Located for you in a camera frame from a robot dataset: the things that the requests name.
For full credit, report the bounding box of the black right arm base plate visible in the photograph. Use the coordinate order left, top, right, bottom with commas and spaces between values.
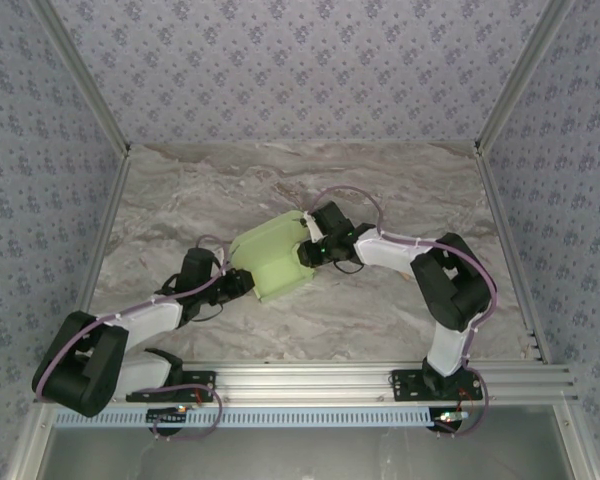
390, 368, 484, 404

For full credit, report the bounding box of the aluminium frame leg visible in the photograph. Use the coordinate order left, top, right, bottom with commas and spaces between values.
4, 404, 56, 480
554, 402, 600, 480

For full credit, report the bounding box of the small black controller board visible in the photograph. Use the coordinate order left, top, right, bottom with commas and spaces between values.
429, 409, 472, 432
146, 407, 189, 427

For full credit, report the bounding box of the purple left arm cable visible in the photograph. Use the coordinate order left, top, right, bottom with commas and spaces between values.
33, 233, 231, 444

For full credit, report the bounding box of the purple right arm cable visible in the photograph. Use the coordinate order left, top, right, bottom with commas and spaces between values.
302, 185, 500, 440

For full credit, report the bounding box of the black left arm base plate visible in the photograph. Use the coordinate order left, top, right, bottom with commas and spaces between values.
124, 369, 217, 404

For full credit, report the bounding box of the light blue slotted cable duct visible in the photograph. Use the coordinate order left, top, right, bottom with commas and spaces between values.
53, 405, 444, 429

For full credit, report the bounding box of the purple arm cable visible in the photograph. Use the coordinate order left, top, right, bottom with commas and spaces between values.
302, 185, 500, 440
33, 233, 231, 444

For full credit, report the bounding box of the aluminium frame post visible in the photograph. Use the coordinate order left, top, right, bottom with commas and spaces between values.
29, 0, 132, 157
474, 0, 576, 151

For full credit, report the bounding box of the light green paper box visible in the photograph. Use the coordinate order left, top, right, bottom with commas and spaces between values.
228, 209, 316, 304

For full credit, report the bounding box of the aluminium mounting rail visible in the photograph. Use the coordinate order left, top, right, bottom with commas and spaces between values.
32, 362, 579, 404

